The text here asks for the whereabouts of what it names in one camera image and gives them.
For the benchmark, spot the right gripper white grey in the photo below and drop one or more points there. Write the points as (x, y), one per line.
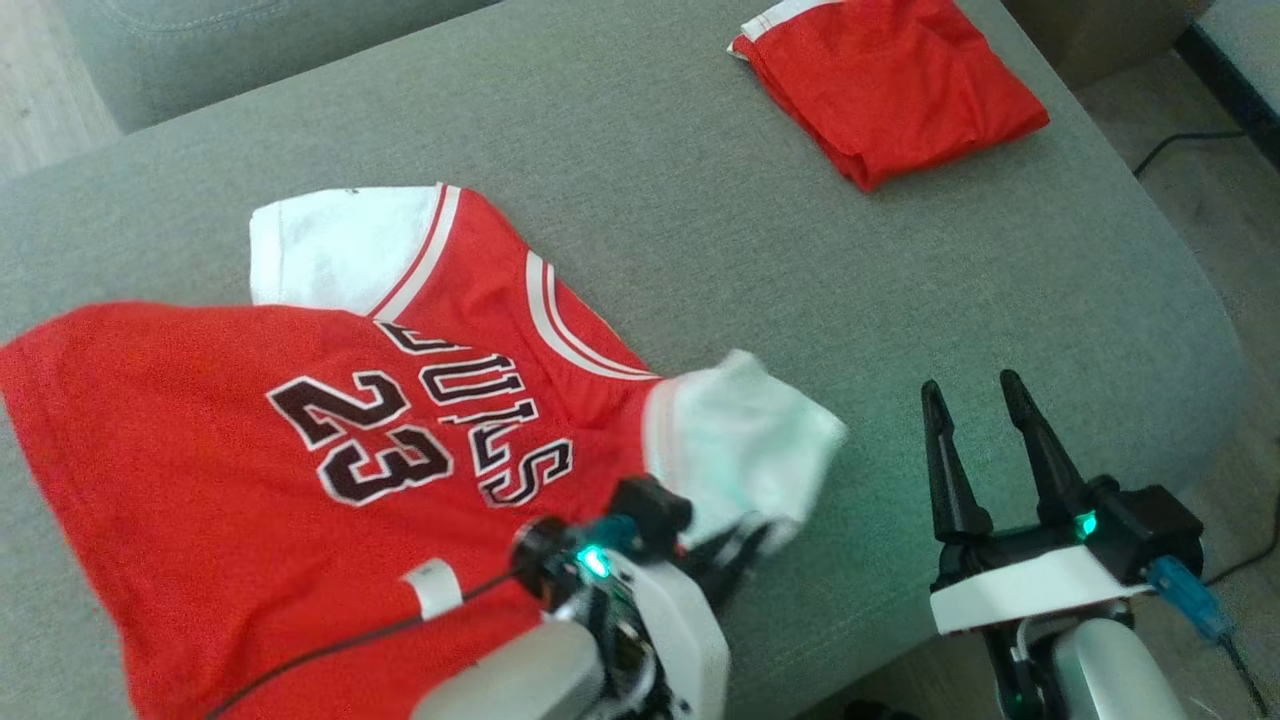
(1030, 590)

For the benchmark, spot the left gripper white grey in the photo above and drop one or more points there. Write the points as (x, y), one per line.
(665, 630)

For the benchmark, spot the red shorts with white stripe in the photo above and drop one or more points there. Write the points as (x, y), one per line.
(890, 90)

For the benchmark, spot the red white basketball jersey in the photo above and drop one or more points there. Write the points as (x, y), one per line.
(250, 450)

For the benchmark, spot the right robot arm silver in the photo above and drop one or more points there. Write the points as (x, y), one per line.
(1115, 675)

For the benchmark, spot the large grey sofa seat cushion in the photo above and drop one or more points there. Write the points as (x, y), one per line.
(800, 300)

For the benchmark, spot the black edged light platform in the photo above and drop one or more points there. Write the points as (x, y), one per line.
(1240, 60)

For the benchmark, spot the small grey sofa cushion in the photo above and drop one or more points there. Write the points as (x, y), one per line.
(250, 50)

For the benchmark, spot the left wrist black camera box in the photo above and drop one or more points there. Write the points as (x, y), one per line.
(640, 510)

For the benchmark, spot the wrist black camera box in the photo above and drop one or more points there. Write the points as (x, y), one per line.
(640, 510)
(1150, 525)

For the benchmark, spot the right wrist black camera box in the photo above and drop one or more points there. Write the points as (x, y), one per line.
(1150, 525)

